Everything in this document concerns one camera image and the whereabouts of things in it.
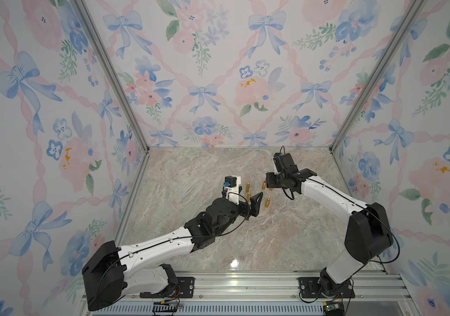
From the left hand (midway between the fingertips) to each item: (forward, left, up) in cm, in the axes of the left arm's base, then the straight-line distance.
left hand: (253, 190), depth 70 cm
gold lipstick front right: (+8, -9, -23) cm, 26 cm away
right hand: (+16, -11, -13) cm, 23 cm away
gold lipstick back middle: (+16, 0, -22) cm, 28 cm away
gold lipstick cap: (+18, -13, -26) cm, 34 cm away
